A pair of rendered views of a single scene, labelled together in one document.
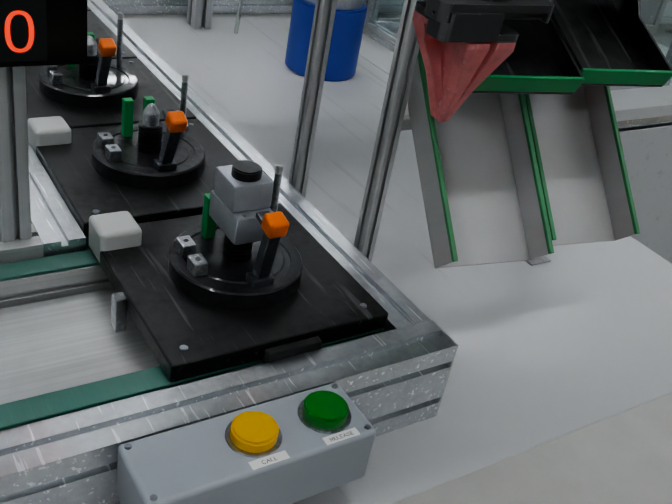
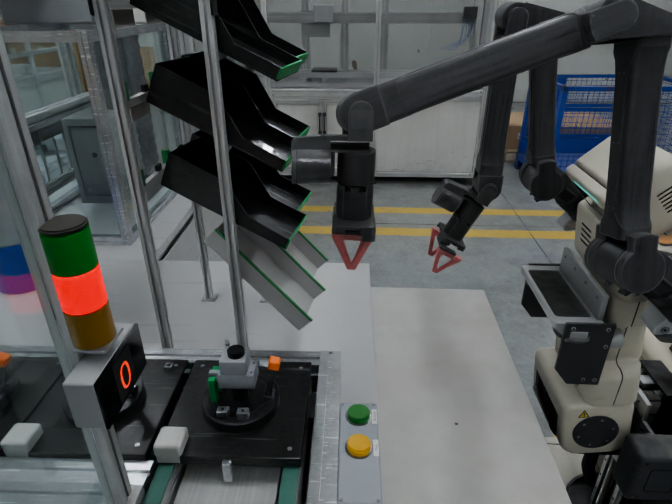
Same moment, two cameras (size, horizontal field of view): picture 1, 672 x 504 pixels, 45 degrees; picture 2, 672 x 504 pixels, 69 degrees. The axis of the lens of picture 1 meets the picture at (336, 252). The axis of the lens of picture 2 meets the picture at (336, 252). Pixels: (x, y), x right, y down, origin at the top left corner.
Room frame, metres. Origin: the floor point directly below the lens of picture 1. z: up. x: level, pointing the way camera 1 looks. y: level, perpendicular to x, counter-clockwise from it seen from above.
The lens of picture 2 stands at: (0.15, 0.51, 1.63)
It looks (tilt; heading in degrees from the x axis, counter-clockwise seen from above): 27 degrees down; 309
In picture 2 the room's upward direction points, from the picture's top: straight up
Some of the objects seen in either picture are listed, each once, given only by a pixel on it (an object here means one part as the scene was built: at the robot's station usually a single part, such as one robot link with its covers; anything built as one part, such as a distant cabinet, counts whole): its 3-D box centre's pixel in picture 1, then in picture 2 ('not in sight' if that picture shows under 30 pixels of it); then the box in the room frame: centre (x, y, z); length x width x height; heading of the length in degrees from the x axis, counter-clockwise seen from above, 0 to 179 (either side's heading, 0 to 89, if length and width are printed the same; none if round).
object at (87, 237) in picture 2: not in sight; (69, 247); (0.69, 0.32, 1.38); 0.05 x 0.05 x 0.05
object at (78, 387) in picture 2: not in sight; (88, 315); (0.69, 0.32, 1.29); 0.12 x 0.05 x 0.25; 127
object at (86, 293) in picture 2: not in sight; (80, 285); (0.69, 0.32, 1.33); 0.05 x 0.05 x 0.05
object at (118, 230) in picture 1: (114, 237); (171, 444); (0.73, 0.24, 0.97); 0.05 x 0.05 x 0.04; 37
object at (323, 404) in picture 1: (324, 412); (358, 415); (0.53, -0.02, 0.96); 0.04 x 0.04 x 0.02
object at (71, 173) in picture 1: (150, 132); (99, 382); (0.92, 0.26, 1.01); 0.24 x 0.24 x 0.13; 37
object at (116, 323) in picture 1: (118, 312); (227, 470); (0.64, 0.20, 0.95); 0.01 x 0.01 x 0.04; 37
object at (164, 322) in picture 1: (234, 277); (242, 407); (0.71, 0.10, 0.96); 0.24 x 0.24 x 0.02; 37
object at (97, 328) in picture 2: not in sight; (90, 321); (0.69, 0.32, 1.28); 0.05 x 0.05 x 0.05
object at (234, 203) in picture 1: (239, 192); (231, 365); (0.72, 0.11, 1.06); 0.08 x 0.04 x 0.07; 37
